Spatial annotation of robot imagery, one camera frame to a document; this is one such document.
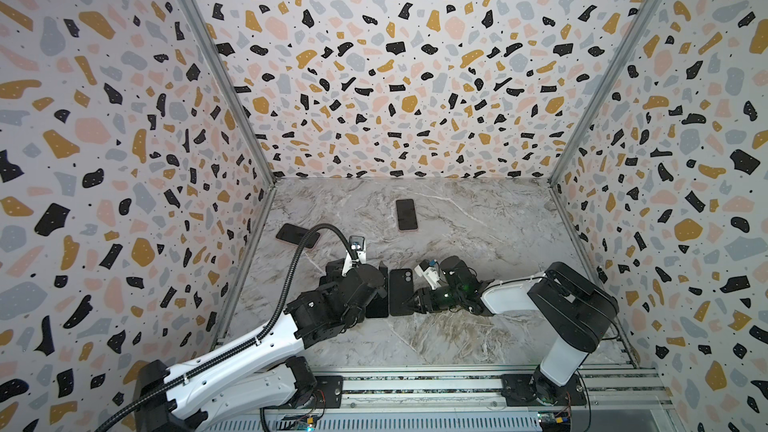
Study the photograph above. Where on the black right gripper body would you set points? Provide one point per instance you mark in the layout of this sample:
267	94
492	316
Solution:
424	298

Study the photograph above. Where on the phone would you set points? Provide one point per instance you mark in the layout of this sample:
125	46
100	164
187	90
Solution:
406	215
293	234
378	308

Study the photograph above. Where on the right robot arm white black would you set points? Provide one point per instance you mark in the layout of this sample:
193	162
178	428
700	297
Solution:
579	311

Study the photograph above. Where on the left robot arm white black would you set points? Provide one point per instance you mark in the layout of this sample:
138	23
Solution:
262	369

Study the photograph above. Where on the phone in dark case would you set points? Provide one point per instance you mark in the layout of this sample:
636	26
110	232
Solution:
293	234

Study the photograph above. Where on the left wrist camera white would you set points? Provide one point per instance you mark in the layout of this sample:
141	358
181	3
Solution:
358	246

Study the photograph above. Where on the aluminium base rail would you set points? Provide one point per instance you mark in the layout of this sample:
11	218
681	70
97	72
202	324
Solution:
445	398

